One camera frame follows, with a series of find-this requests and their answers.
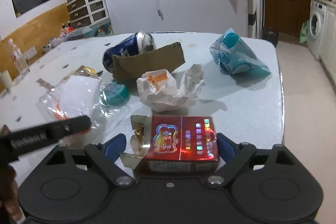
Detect crushed blue Pepsi can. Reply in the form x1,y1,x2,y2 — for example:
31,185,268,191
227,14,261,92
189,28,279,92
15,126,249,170
102,31,156,73

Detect brown cardboard piece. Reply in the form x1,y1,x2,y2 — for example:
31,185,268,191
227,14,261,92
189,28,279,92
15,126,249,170
112,42,185,80

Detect clear plastic water bottle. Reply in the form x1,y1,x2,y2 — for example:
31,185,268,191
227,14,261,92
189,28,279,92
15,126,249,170
7,39,30,78

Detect gold foil wrapper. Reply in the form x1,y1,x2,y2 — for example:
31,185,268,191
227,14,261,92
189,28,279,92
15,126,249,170
62,65,103,81

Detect white drawer cabinet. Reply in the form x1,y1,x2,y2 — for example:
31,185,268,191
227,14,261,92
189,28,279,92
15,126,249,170
66,0,110,29

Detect black box on floor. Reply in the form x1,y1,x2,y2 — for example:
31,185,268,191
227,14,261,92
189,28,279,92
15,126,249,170
262,27,279,48

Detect clear plastic packaging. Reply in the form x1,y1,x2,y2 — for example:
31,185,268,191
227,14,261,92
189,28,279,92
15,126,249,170
37,76,130,131

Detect teal plastic wrapper bag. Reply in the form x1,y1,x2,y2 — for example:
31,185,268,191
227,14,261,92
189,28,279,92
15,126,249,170
210,28,270,75

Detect teal round lid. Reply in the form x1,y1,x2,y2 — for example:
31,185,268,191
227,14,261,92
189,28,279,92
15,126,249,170
100,82,130,107

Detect green plastic bag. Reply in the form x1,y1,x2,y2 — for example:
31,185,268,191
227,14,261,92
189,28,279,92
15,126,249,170
299,20,310,44

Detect person left hand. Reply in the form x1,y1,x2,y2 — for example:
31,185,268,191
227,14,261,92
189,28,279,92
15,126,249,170
0,165,23,223

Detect white washing machine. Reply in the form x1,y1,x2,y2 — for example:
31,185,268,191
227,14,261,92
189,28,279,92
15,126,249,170
306,0,327,61

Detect white kitchen cabinets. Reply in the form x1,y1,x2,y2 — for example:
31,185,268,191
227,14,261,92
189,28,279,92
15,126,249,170
315,0,335,84

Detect white paper wrapper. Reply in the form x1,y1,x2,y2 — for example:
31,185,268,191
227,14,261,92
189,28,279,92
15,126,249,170
136,64,205,112

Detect red cigarette box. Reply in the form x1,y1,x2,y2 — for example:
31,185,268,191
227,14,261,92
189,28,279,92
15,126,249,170
120,115,219,174

